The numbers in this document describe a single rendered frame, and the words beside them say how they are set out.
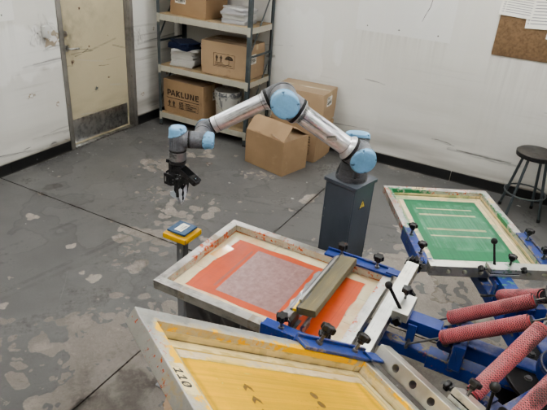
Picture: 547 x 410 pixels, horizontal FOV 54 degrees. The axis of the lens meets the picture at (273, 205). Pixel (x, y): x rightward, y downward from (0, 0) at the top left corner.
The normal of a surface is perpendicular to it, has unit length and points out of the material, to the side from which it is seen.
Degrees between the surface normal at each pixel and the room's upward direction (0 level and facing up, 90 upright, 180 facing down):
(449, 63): 90
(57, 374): 0
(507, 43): 90
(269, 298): 0
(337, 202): 90
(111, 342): 0
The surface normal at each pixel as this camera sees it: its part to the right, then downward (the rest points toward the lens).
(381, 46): -0.47, 0.38
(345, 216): -0.67, 0.30
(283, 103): -0.07, 0.40
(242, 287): 0.07, -0.88
